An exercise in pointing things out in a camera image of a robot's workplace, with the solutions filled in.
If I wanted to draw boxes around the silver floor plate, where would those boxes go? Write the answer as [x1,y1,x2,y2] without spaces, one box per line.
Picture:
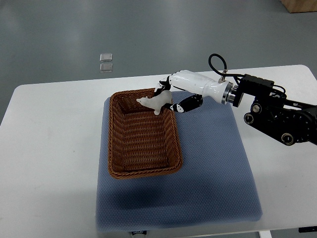
[100,53,112,62]
[100,63,113,72]

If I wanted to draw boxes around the blue-grey foam mat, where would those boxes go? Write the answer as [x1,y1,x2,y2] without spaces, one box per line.
[96,98,262,233]

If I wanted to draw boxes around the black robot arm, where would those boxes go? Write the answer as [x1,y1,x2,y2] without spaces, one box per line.
[209,54,317,146]

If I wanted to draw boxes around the white toy polar bear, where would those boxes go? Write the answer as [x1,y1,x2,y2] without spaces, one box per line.
[136,90,172,116]

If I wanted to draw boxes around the black table control panel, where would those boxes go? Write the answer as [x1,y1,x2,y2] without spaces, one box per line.
[298,227,317,233]

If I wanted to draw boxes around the wooden box corner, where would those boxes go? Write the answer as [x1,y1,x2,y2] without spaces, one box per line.
[280,0,317,13]

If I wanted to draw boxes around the brown wicker basket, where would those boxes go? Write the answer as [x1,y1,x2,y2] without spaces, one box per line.
[107,88,183,179]

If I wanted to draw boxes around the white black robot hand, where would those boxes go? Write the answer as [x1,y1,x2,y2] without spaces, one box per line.
[154,70,233,113]

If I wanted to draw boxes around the upper silver floor plate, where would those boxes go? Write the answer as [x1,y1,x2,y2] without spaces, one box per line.
[100,53,112,62]

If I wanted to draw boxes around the black label tag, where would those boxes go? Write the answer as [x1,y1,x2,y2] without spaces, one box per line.
[131,231,147,236]

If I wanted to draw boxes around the lower silver floor plate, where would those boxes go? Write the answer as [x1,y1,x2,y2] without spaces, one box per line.
[100,63,113,72]

